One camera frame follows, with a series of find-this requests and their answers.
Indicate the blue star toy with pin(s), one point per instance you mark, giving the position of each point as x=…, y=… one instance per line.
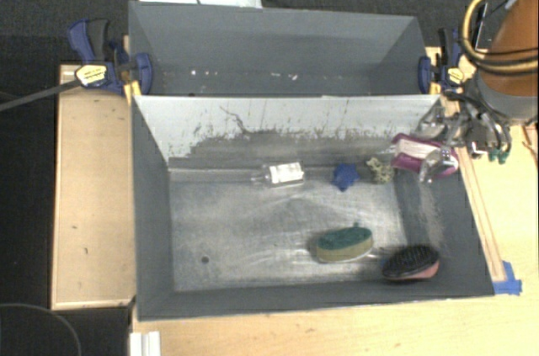
x=345, y=176

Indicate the pale yellow lumpy toy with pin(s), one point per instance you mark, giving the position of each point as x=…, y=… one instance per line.
x=381, y=171

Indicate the purple and white packet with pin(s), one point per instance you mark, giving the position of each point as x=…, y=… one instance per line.
x=406, y=158

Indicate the pale wood board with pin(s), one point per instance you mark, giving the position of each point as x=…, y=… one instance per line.
x=94, y=194

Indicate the black and pink brush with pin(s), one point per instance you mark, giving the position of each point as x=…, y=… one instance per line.
x=410, y=261

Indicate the grey metal bin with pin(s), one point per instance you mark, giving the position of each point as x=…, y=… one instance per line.
x=261, y=219

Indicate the green and yellow sponge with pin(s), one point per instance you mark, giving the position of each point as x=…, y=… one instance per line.
x=343, y=244

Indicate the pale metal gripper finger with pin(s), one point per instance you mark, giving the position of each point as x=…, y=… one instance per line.
x=430, y=123
x=433, y=167

